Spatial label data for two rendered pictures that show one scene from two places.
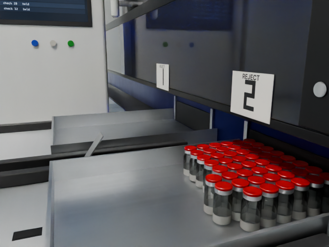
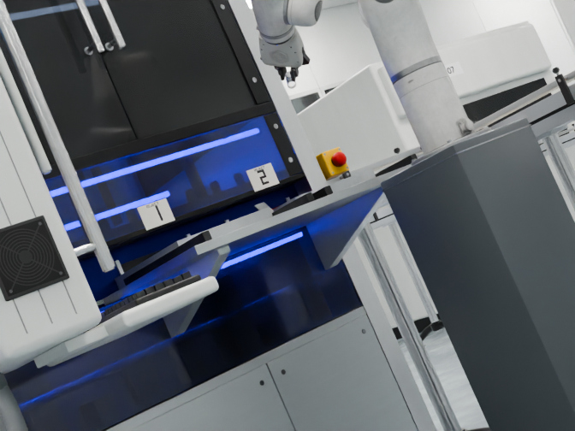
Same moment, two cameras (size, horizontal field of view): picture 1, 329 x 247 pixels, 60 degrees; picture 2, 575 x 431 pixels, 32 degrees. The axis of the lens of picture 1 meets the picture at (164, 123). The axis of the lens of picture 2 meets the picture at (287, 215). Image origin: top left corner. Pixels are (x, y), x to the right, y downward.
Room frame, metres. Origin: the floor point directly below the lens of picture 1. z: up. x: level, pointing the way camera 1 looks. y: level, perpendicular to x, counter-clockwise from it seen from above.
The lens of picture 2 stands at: (1.10, 2.41, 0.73)
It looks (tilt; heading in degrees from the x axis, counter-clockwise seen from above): 4 degrees up; 254
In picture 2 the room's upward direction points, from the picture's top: 24 degrees counter-clockwise
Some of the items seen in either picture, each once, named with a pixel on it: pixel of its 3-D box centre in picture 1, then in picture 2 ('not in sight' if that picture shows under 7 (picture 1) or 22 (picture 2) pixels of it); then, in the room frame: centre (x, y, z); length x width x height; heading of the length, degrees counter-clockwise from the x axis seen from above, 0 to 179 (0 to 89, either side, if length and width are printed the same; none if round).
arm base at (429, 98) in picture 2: not in sight; (435, 111); (0.11, 0.41, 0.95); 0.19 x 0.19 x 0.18
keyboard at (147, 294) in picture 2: not in sight; (126, 309); (0.90, 0.43, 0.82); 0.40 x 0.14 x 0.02; 109
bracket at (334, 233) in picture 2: not in sight; (356, 228); (0.24, 0.02, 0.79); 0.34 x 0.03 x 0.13; 110
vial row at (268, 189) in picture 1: (229, 178); not in sight; (0.37, -0.09, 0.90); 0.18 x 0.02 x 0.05; 20
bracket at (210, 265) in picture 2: not in sight; (198, 294); (0.71, 0.19, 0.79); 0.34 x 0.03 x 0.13; 110
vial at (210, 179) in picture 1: (213, 194); not in sight; (0.32, -0.06, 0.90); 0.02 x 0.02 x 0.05
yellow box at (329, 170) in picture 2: not in sight; (328, 165); (0.15, -0.23, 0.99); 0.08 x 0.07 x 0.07; 110
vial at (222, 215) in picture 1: (222, 203); not in sight; (0.30, -0.07, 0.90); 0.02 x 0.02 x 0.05
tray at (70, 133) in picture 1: (127, 129); (192, 250); (0.66, 0.09, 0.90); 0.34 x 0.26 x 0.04; 110
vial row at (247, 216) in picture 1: (215, 180); not in sight; (0.36, -0.07, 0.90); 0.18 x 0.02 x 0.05; 20
